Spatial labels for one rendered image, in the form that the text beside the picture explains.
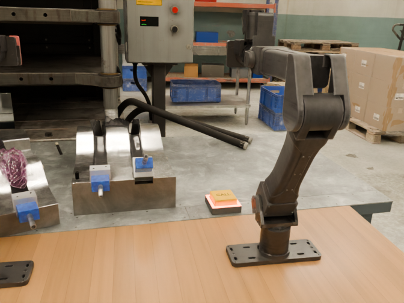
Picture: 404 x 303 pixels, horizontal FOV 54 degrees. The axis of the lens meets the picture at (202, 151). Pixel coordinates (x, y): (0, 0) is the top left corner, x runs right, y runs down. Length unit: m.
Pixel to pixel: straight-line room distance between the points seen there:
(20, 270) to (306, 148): 0.59
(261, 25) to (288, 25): 7.11
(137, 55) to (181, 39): 0.21
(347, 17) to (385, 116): 4.03
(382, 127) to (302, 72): 4.09
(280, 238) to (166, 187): 0.34
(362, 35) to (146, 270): 7.99
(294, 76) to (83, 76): 1.22
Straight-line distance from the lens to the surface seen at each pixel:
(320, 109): 0.65
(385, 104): 4.67
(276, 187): 0.79
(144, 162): 0.97
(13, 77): 1.80
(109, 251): 0.91
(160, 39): 1.83
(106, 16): 1.66
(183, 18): 1.84
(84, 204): 1.05
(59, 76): 1.78
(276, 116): 4.72
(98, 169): 1.03
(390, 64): 4.65
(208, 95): 4.87
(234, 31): 7.80
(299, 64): 0.66
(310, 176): 1.35
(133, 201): 1.05
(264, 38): 0.92
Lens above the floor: 1.30
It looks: 19 degrees down
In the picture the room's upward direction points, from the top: 2 degrees clockwise
